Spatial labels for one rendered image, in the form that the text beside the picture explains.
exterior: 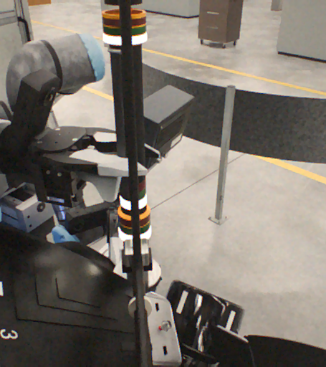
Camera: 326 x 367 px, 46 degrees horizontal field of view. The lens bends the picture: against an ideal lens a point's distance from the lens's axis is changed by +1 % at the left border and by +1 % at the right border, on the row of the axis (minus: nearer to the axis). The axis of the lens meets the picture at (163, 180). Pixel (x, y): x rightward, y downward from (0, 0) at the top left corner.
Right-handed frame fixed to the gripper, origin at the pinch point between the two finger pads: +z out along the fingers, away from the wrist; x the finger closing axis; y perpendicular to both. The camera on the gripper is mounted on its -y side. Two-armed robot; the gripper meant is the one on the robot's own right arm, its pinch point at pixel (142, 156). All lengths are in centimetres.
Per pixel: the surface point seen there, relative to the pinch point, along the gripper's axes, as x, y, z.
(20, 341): 21.5, 7.5, -3.2
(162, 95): -79, 22, -25
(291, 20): -658, 93, -5
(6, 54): -161, 38, -155
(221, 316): 1.7, 22.4, 11.2
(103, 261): -8.9, 29.1, -12.7
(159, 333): 7.5, 21.6, 4.3
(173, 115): -72, 26, -19
